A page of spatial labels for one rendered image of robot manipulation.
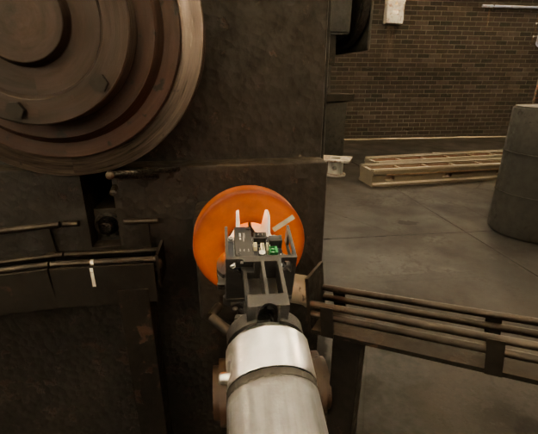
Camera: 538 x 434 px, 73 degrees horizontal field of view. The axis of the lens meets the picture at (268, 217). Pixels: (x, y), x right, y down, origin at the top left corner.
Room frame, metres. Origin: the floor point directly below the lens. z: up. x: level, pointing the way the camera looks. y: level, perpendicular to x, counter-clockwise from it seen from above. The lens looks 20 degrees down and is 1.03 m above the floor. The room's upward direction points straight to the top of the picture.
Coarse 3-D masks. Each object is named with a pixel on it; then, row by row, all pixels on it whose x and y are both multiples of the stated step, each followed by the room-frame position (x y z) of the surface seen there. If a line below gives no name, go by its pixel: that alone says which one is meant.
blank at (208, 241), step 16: (224, 192) 0.47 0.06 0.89; (240, 192) 0.46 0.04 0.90; (256, 192) 0.46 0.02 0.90; (272, 192) 0.47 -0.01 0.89; (208, 208) 0.45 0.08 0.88; (224, 208) 0.45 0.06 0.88; (240, 208) 0.46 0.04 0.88; (256, 208) 0.46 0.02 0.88; (272, 208) 0.46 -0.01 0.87; (288, 208) 0.47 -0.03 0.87; (208, 224) 0.45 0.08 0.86; (224, 224) 0.45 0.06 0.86; (240, 224) 0.46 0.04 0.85; (272, 224) 0.46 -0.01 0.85; (288, 224) 0.46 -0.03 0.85; (208, 240) 0.45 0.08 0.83; (224, 240) 0.45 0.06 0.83; (304, 240) 0.47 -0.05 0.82; (208, 256) 0.45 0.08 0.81; (208, 272) 0.45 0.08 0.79
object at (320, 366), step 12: (312, 360) 0.56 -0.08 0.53; (324, 360) 0.58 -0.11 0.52; (216, 372) 0.55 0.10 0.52; (324, 372) 0.54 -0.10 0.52; (216, 384) 0.52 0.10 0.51; (324, 384) 0.53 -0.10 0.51; (216, 396) 0.51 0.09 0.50; (324, 396) 0.51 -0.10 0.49; (216, 408) 0.50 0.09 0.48; (324, 408) 0.51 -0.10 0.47; (216, 420) 0.51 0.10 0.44
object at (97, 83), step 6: (90, 78) 0.54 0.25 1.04; (96, 78) 0.54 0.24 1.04; (102, 78) 0.54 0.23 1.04; (90, 84) 0.54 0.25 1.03; (96, 84) 0.54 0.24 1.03; (102, 84) 0.54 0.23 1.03; (96, 90) 0.54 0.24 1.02; (102, 90) 0.54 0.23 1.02; (12, 102) 0.53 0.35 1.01; (18, 102) 0.53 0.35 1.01; (6, 108) 0.53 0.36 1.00; (12, 108) 0.53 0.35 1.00; (18, 108) 0.53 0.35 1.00; (24, 108) 0.53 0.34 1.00; (12, 114) 0.53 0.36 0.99; (18, 114) 0.53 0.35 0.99; (24, 114) 0.53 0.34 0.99
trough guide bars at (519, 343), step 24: (336, 288) 0.59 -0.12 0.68; (312, 312) 0.54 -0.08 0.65; (360, 312) 0.50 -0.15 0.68; (408, 312) 0.53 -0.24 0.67; (432, 312) 0.52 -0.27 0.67; (456, 312) 0.49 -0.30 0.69; (480, 312) 0.48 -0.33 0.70; (408, 336) 0.47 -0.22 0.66; (432, 336) 0.45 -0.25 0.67; (480, 336) 0.42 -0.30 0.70; (504, 336) 0.42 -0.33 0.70; (528, 336) 0.45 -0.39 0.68; (528, 360) 0.40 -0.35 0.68
